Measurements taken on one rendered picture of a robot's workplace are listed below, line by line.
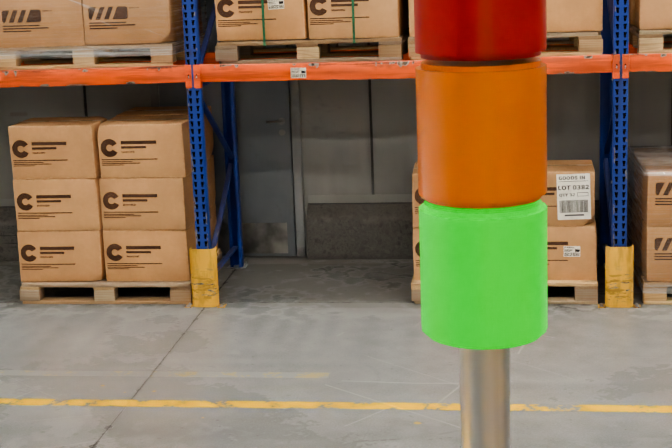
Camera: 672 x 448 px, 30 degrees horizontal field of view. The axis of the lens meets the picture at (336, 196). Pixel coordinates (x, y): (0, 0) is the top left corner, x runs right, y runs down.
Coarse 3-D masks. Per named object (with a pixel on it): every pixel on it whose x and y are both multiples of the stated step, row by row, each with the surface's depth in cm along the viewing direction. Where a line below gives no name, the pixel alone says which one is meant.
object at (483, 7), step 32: (416, 0) 47; (448, 0) 46; (480, 0) 45; (512, 0) 45; (544, 0) 47; (416, 32) 47; (448, 32) 46; (480, 32) 45; (512, 32) 45; (544, 32) 47
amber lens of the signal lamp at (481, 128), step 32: (448, 64) 47; (480, 64) 47; (512, 64) 46; (544, 64) 48; (416, 96) 48; (448, 96) 46; (480, 96) 46; (512, 96) 46; (544, 96) 47; (448, 128) 46; (480, 128) 46; (512, 128) 46; (544, 128) 47; (448, 160) 47; (480, 160) 46; (512, 160) 46; (544, 160) 48; (448, 192) 47; (480, 192) 46; (512, 192) 47; (544, 192) 48
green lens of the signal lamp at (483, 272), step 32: (448, 224) 47; (480, 224) 47; (512, 224) 47; (544, 224) 48; (448, 256) 47; (480, 256) 47; (512, 256) 47; (544, 256) 48; (448, 288) 48; (480, 288) 47; (512, 288) 47; (544, 288) 49; (448, 320) 48; (480, 320) 47; (512, 320) 48; (544, 320) 49
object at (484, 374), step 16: (464, 352) 50; (480, 352) 49; (496, 352) 49; (464, 368) 50; (480, 368) 49; (496, 368) 49; (464, 384) 50; (480, 384) 50; (496, 384) 50; (464, 400) 50; (480, 400) 50; (496, 400) 50; (464, 416) 50; (480, 416) 50; (496, 416) 50; (464, 432) 50; (480, 432) 50; (496, 432) 50
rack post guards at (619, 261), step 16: (192, 256) 826; (208, 256) 825; (608, 256) 792; (624, 256) 790; (192, 272) 829; (208, 272) 827; (608, 272) 794; (624, 272) 792; (192, 288) 832; (208, 288) 829; (608, 288) 796; (624, 288) 794; (192, 304) 839; (208, 304) 831; (224, 304) 836; (608, 304) 798; (624, 304) 796
